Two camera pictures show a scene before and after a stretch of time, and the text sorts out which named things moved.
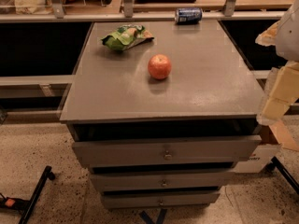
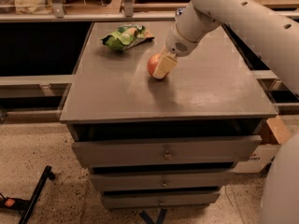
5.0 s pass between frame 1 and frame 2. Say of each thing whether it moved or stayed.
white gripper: moved
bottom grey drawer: stayed
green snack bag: stayed
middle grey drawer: stayed
